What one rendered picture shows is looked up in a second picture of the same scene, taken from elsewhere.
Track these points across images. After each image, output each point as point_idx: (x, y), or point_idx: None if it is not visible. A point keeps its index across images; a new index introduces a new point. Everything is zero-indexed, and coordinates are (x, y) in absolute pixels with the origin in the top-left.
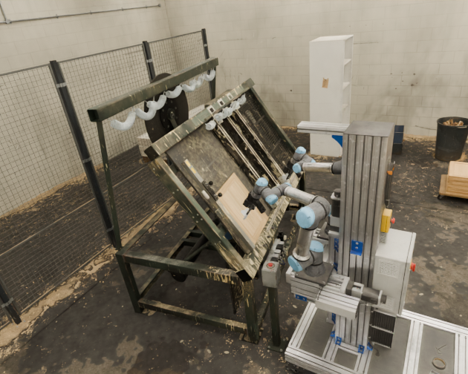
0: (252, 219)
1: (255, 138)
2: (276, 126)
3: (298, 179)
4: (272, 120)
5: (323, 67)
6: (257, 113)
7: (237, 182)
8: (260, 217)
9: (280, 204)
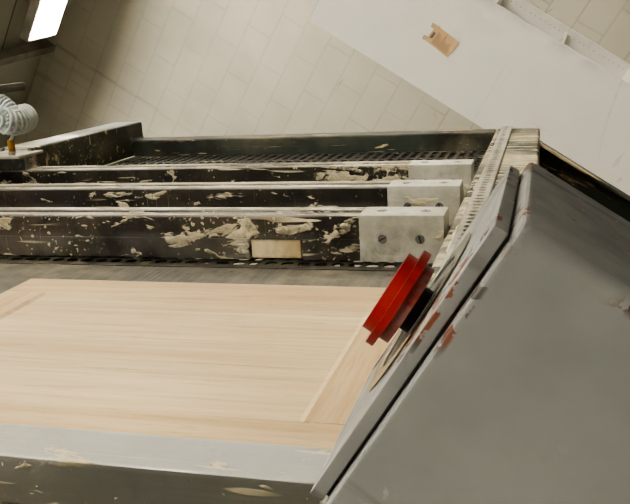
0: (260, 352)
1: (171, 169)
2: (311, 139)
3: (529, 152)
4: (280, 141)
5: (396, 21)
6: (202, 162)
7: (63, 291)
8: (348, 317)
9: (470, 213)
